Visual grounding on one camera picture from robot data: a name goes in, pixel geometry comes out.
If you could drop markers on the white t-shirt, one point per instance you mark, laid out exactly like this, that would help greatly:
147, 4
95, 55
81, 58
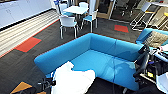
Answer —
73, 80

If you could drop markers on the blue sofa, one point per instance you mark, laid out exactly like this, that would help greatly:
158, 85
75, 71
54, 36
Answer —
100, 53

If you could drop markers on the white chair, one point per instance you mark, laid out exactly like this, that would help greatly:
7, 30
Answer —
83, 4
63, 7
90, 18
68, 23

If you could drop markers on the round white low table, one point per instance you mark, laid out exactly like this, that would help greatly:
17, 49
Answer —
76, 9

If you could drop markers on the black equipment cart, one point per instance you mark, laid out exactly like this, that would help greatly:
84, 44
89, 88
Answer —
146, 66

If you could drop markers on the white box device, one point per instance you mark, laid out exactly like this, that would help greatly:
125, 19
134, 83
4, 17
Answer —
163, 83

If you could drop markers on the patterned beige cushion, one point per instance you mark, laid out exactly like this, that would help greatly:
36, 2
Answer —
156, 38

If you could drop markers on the white bar stool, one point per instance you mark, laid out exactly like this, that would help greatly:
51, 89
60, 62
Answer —
141, 11

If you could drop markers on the yellow bar stool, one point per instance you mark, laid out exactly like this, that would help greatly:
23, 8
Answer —
160, 18

